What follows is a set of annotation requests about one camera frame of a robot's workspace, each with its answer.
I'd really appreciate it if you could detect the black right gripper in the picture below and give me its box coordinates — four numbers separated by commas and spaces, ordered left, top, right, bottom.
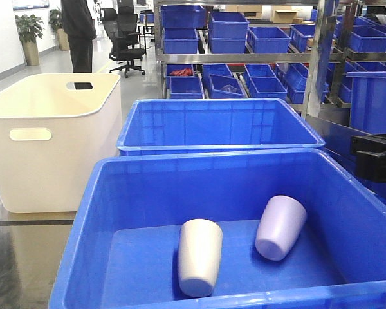
350, 133, 386, 183

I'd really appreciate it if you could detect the lavender plastic cup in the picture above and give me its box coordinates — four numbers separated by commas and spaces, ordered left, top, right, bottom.
255, 195, 308, 261

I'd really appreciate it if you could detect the beige plastic cup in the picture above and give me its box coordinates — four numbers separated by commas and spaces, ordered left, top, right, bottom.
177, 218, 223, 297

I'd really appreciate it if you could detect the far large blue bin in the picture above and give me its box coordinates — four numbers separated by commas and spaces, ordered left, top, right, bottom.
116, 98, 325, 156

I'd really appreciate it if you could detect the large blue bin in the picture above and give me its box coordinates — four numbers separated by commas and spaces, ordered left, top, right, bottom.
49, 149, 386, 308
116, 98, 325, 156

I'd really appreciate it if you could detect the near large blue bin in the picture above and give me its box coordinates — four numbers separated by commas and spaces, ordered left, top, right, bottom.
49, 149, 386, 308

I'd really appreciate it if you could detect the cream plastic bin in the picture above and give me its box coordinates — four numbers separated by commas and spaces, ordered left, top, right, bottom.
0, 73, 122, 213

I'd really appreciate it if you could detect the metal shelf with blue bins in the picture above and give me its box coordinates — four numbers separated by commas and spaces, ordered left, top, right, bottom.
153, 0, 386, 136

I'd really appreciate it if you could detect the black office chair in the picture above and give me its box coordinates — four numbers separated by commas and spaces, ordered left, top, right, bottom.
102, 7, 145, 78

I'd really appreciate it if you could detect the person in dark clothes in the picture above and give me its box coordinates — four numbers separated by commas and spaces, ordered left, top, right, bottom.
60, 0, 97, 73

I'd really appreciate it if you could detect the potted plant in beige pot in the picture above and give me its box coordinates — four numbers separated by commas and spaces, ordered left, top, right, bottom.
15, 14, 44, 66

